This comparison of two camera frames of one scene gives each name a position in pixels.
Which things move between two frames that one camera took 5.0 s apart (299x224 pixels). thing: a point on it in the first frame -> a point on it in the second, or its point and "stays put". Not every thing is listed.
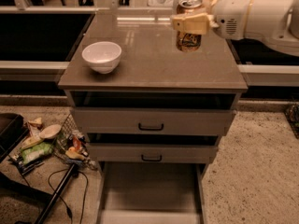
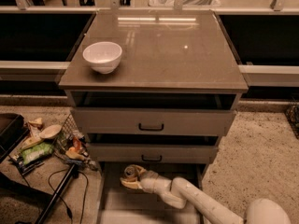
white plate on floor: (49, 131) stays put
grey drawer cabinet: (153, 123) stays put
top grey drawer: (152, 114) stays put
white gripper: (230, 16) -> (151, 180)
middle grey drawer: (151, 148) stays put
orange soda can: (189, 42) -> (131, 172)
